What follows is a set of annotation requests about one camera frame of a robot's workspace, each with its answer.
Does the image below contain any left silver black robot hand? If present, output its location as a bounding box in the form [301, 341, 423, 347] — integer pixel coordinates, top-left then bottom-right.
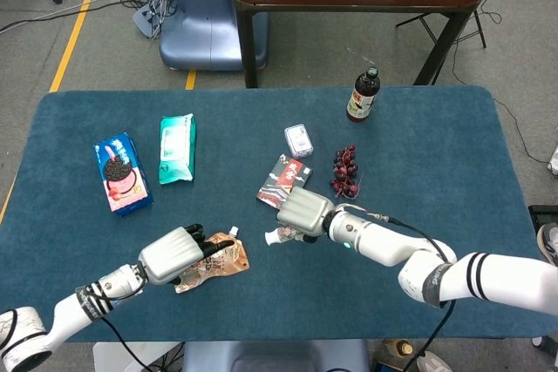
[138, 223, 236, 286]

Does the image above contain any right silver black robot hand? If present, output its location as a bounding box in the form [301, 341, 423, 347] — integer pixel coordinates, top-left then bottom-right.
[276, 186, 336, 245]

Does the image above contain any white floral cream tube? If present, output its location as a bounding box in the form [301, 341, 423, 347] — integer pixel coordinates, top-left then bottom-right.
[264, 226, 306, 246]

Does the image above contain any red black card box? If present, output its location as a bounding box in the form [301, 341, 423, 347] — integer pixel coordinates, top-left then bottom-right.
[255, 153, 314, 208]

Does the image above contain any orange spout pouch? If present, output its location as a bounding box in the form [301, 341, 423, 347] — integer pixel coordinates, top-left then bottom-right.
[174, 226, 251, 294]

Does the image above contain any dark red grape bunch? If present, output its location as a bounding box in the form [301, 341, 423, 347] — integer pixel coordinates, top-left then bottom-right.
[330, 144, 363, 200]

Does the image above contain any small lavender plastic box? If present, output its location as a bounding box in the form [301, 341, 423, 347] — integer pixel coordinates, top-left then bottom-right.
[283, 124, 315, 159]

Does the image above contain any blue cookie box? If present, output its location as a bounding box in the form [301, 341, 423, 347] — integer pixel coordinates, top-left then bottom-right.
[93, 132, 154, 217]

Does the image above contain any green wet wipes pack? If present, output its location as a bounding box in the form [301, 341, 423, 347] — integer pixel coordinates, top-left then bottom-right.
[158, 112, 197, 186]

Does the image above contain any blue felt table cloth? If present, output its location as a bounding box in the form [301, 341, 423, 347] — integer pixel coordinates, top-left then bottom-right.
[0, 85, 558, 342]

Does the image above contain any brown tea bottle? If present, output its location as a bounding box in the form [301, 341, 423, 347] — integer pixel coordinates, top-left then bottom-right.
[345, 66, 381, 124]

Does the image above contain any grey blue robot torso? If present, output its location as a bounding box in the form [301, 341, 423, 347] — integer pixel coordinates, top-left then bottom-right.
[182, 339, 371, 372]

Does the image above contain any grey sneaker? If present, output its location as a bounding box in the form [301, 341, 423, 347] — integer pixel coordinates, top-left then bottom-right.
[536, 222, 558, 267]

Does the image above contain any black folding stand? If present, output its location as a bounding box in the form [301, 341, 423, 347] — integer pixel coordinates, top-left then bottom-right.
[395, 9, 488, 50]

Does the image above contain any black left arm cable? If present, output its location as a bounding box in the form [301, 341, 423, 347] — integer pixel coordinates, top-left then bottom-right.
[76, 284, 153, 372]

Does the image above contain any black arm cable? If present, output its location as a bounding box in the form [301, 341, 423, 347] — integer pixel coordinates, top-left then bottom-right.
[333, 202, 458, 372]
[76, 284, 153, 372]

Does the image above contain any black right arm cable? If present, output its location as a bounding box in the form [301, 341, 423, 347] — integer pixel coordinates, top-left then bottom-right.
[333, 202, 458, 372]

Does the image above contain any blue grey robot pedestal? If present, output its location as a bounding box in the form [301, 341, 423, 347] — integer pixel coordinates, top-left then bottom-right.
[159, 0, 269, 71]

